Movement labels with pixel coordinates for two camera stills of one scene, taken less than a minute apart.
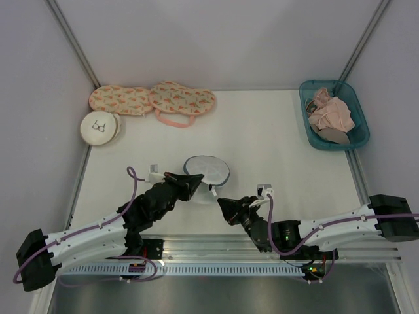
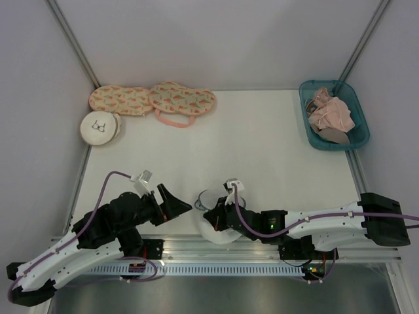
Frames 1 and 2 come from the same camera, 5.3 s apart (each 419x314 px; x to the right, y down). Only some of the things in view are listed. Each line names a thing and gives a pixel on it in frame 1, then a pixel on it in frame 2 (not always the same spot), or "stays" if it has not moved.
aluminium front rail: (237, 248) stays
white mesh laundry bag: (215, 172) to (221, 237)
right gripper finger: (230, 210) to (213, 217)
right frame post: (365, 39) stays
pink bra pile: (329, 116) stays
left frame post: (67, 29) stays
